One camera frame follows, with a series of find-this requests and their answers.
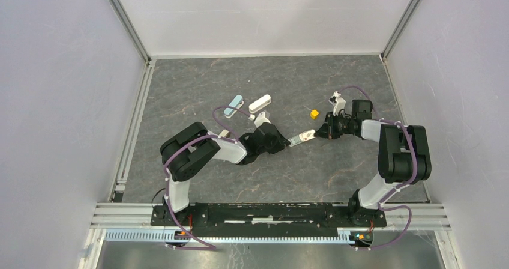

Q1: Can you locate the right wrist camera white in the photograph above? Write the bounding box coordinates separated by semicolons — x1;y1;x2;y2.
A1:
329;91;346;116

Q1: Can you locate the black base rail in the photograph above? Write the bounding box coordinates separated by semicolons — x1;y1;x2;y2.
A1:
151;202;387;238

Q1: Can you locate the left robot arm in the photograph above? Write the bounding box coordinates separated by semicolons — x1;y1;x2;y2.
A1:
160;122;291;226

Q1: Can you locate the white cable tray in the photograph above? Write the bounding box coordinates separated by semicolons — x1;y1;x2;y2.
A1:
104;229;372;245

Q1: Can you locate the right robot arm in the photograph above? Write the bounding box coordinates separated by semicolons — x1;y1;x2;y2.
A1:
315;97;432;226

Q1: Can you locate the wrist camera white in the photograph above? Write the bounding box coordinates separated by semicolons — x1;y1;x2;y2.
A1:
249;110;271;128
329;91;346;116

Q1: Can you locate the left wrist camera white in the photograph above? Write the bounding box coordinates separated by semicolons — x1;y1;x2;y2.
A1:
249;110;271;128

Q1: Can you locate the white stapler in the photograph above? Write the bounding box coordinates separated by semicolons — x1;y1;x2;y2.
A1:
248;94;271;114

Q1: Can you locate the light blue stapler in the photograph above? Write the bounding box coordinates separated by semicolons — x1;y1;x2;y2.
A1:
224;94;244;119

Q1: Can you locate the staple box grey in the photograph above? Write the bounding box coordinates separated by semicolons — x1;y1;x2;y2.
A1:
289;135;304;147

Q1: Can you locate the yellow cube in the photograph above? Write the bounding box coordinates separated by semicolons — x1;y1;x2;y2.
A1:
309;110;320;120

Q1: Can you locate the small beige stapler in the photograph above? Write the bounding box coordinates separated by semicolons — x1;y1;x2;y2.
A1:
219;130;231;138

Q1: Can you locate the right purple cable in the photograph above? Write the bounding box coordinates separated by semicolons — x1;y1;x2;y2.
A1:
338;85;419;252

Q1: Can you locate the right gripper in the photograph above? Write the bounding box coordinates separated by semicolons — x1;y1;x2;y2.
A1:
314;111;355;139

